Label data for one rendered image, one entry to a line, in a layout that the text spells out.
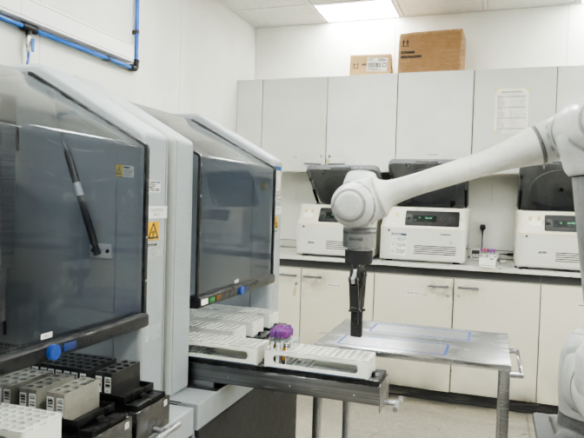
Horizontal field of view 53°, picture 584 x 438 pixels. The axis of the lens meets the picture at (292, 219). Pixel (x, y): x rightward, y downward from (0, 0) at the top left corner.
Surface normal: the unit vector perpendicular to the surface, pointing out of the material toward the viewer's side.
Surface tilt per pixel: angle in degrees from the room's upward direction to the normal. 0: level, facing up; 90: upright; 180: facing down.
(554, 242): 90
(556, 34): 90
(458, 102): 90
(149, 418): 90
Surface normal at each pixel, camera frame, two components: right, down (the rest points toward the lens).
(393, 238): -0.33, 0.02
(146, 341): 0.94, 0.04
